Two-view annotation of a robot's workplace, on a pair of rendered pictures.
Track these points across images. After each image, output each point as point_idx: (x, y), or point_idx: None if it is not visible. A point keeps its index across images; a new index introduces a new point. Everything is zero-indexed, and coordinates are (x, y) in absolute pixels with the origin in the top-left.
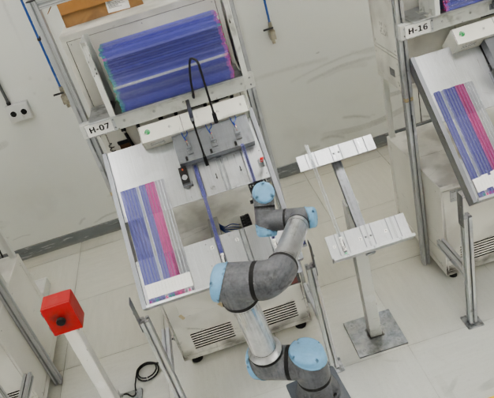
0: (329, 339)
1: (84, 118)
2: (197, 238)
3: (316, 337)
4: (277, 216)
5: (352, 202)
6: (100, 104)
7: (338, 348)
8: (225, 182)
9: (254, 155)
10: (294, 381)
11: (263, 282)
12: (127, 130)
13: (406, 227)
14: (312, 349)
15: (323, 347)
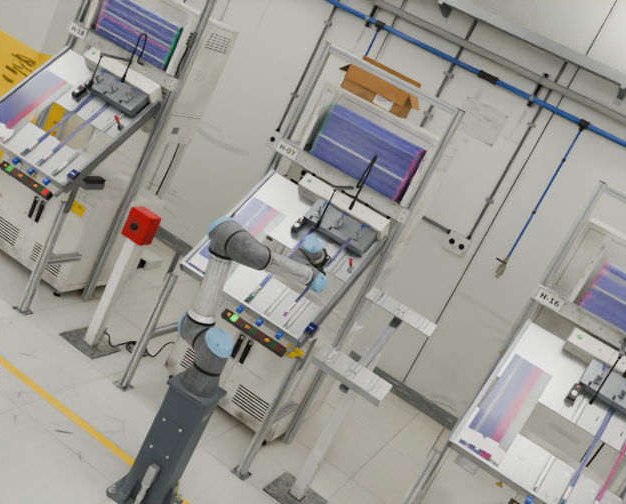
0: (258, 438)
1: (286, 137)
2: None
3: (257, 455)
4: (301, 262)
5: (372, 350)
6: None
7: (259, 472)
8: None
9: (353, 261)
10: (205, 448)
11: (238, 240)
12: None
13: (382, 395)
14: (224, 340)
15: (252, 462)
